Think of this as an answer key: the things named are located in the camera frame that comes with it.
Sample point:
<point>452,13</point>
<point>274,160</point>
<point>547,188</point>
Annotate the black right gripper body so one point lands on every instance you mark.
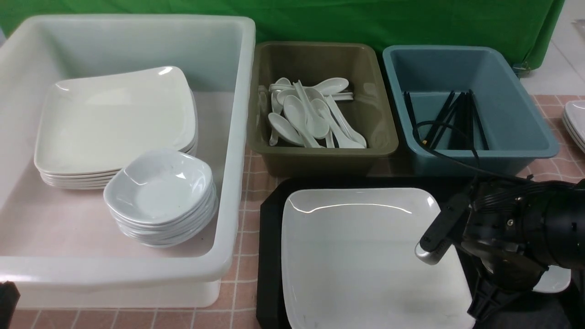
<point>506,240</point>

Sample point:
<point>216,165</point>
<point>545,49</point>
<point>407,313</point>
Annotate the olive green plastic bin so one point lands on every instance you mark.
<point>369,113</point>

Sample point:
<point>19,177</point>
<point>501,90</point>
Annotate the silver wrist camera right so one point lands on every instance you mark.
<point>445,230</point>

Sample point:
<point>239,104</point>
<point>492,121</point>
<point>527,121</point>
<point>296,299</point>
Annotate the green backdrop cloth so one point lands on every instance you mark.
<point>519,29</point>

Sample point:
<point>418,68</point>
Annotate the black object bottom left corner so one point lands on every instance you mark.
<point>9,297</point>

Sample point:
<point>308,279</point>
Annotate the large white plastic tub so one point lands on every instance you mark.
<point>62,248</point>

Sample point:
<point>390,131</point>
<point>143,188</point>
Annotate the pile of white spoons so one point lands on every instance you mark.
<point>310,116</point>

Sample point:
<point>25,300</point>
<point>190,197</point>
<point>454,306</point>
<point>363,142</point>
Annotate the small white bowl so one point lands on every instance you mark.
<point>555,280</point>

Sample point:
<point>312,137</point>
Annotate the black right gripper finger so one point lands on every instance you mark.
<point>489,298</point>

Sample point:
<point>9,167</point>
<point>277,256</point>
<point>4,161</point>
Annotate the black serving tray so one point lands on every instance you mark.
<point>564,310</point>

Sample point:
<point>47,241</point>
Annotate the black chopsticks in bin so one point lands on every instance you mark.
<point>459,114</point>

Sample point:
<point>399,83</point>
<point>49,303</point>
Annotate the stack of small white bowls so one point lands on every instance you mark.
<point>163,198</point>

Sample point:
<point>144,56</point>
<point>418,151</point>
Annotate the white plates at right edge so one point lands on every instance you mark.
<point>574,121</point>

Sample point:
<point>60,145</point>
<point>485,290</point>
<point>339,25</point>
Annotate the white square rice plate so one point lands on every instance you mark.
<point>348,262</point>

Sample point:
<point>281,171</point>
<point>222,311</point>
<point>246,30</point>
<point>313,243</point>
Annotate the blue plastic bin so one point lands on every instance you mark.
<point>515,129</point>

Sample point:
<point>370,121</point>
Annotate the stack of white square plates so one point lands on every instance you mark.
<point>91,128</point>

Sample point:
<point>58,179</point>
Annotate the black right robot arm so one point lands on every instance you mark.
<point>562,207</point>

